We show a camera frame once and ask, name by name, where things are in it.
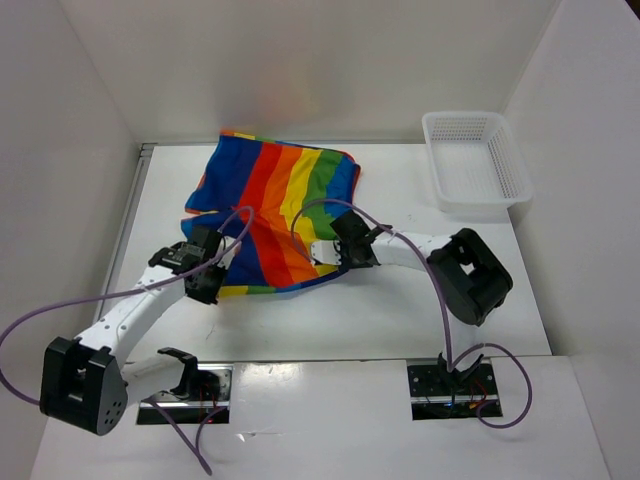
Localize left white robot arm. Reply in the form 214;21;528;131
39;227;241;436

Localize white plastic basket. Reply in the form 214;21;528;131
422;111;533;214

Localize rainbow striped shorts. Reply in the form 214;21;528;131
181;131;361;296

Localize aluminium table edge rail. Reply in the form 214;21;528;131
82;143;153;297

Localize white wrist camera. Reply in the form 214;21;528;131
309;240;347;267
217;236;242;270

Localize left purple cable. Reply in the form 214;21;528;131
0;205;256;476

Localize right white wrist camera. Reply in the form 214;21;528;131
309;240;347;267

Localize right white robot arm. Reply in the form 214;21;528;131
312;210;513;393

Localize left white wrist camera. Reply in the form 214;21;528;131
217;236;242;270

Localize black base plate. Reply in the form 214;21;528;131
406;360;503;421
152;363;234;426

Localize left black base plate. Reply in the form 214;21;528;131
152;363;234;426

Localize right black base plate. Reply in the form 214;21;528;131
406;360;503;421

